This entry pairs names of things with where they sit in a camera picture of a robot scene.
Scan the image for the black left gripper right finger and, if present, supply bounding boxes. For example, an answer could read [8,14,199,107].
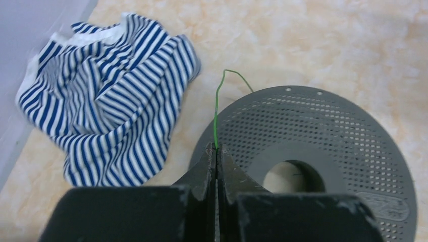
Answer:
[217,143,383,241]

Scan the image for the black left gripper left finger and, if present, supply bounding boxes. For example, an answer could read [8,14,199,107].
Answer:
[39,143,216,241]

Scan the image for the thin green wire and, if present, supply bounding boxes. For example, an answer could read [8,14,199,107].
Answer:
[213,69,255,151]

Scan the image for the black cable spool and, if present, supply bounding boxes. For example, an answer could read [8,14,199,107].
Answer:
[189,86,417,241]

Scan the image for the blue white striped cloth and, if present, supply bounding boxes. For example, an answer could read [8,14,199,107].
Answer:
[16,13,201,187]

